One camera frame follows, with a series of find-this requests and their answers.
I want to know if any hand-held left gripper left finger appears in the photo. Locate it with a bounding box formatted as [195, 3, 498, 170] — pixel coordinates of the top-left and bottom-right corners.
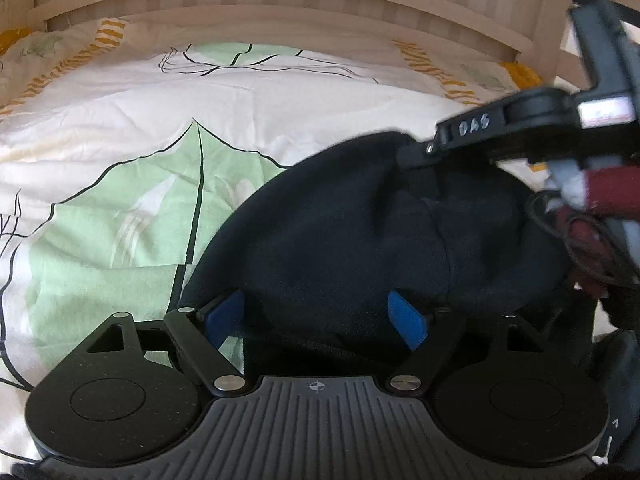
[86, 288, 248, 398]

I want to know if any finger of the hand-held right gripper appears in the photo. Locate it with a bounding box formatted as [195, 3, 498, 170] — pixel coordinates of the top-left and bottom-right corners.
[397, 132, 443, 170]

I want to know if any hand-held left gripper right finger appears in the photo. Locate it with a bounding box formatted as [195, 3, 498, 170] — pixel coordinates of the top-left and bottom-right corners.
[385, 289, 549, 398]

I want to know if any dark navy zip hoodie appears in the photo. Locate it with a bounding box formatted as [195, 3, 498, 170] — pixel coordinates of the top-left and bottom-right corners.
[177, 130, 601, 378]

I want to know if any person's right hand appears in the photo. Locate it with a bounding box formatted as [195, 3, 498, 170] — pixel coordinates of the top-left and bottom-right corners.
[554, 166, 640, 302]

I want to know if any leaf-printed white orange blanket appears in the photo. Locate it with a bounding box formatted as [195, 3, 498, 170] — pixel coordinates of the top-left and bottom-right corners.
[0, 17, 640, 461]

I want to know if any black cable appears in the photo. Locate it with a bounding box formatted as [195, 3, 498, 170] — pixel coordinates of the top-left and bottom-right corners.
[527, 191, 640, 288]

